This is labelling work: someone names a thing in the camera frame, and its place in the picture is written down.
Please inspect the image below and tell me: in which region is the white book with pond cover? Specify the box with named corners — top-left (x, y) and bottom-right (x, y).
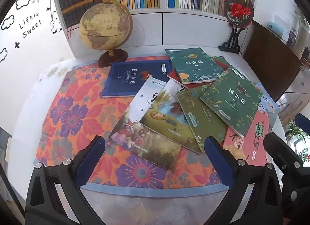
top-left (139, 79), bottom-right (202, 155)

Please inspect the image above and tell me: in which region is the orange floral mat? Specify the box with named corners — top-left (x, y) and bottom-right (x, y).
top-left (34, 56), bottom-right (229, 193)

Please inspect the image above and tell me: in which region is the white drawer cabinet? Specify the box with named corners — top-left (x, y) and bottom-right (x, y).
top-left (276, 63), bottom-right (310, 125)

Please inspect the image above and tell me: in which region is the green book with beetle cover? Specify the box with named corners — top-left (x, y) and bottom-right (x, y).
top-left (199, 67), bottom-right (263, 139)

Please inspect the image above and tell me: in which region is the green book with tulip cover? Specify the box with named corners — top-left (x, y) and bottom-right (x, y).
top-left (165, 47), bottom-right (229, 84)

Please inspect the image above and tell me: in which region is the cartoon wall decal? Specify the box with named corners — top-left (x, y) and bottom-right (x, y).
top-left (0, 0), bottom-right (64, 63)

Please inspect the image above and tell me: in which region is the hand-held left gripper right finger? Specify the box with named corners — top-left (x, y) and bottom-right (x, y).
top-left (204, 136), bottom-right (283, 225)

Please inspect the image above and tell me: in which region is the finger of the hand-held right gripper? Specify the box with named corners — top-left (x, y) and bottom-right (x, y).
top-left (263, 133), bottom-right (310, 218)
top-left (294, 113), bottom-right (310, 135)

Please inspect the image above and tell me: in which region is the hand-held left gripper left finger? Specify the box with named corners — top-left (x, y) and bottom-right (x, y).
top-left (25, 135), bottom-right (107, 225)

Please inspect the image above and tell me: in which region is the pink poetry book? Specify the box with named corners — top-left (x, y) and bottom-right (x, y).
top-left (222, 111), bottom-right (270, 166)

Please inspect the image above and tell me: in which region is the antique style desk globe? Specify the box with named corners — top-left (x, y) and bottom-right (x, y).
top-left (79, 0), bottom-right (133, 68)

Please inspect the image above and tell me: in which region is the navy blue storybook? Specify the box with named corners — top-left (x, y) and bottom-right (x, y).
top-left (102, 61), bottom-right (173, 98)

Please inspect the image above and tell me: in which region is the olive green book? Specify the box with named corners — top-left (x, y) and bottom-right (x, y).
top-left (176, 85), bottom-right (229, 152)

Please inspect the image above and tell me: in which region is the red storybook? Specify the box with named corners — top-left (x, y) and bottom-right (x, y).
top-left (167, 57), bottom-right (230, 89)

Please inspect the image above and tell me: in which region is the light blue box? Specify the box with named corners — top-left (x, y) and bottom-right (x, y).
top-left (266, 21), bottom-right (284, 35)

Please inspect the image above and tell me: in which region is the white bookshelf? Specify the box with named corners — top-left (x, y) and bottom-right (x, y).
top-left (50, 0), bottom-right (257, 57)

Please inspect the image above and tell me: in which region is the light blue cartoon book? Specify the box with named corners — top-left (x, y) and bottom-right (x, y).
top-left (254, 82), bottom-right (280, 131)

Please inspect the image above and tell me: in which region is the red flower embroidery on stand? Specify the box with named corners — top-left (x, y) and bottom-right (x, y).
top-left (218, 0), bottom-right (255, 52)

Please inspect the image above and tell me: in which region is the dark wooden cabinet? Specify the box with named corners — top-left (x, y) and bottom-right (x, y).
top-left (242, 21), bottom-right (303, 102)

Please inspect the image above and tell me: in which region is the white book with bunnies cover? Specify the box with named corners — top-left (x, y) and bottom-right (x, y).
top-left (108, 76), bottom-right (182, 170)

